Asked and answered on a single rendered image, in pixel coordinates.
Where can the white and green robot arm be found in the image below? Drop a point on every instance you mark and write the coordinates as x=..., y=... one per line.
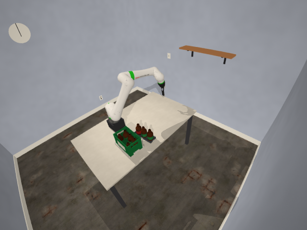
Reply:
x=114, y=111

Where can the green bottle crate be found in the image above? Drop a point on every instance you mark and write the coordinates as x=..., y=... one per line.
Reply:
x=130, y=151

